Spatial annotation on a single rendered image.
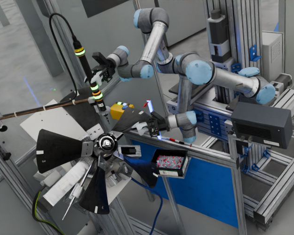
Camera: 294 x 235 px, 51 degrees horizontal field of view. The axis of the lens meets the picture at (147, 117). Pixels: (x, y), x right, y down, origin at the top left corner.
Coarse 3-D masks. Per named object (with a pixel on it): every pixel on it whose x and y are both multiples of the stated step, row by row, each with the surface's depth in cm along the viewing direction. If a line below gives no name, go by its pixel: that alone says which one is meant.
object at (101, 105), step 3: (72, 36) 138; (75, 36) 139; (75, 39) 139; (75, 42) 139; (78, 42) 140; (75, 45) 139; (78, 45) 140; (81, 45) 141; (75, 48) 141; (78, 48) 140; (102, 99) 158; (99, 102) 158; (102, 102) 158; (99, 105) 159; (102, 105) 159; (102, 108) 160; (105, 108) 161; (102, 111) 161
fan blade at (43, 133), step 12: (48, 132) 150; (36, 144) 148; (48, 144) 151; (60, 144) 153; (72, 144) 156; (36, 156) 149; (48, 156) 152; (60, 156) 156; (72, 156) 159; (48, 168) 154
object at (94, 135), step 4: (96, 124) 168; (92, 128) 169; (96, 128) 168; (100, 128) 167; (88, 132) 170; (92, 132) 169; (96, 132) 168; (100, 132) 167; (92, 136) 169; (96, 136) 168
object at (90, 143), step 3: (90, 141) 161; (84, 144) 160; (90, 144) 162; (84, 147) 161; (87, 147) 162; (90, 147) 163; (84, 150) 162; (90, 150) 164; (81, 153) 162; (84, 153) 163; (87, 153) 164; (90, 153) 165
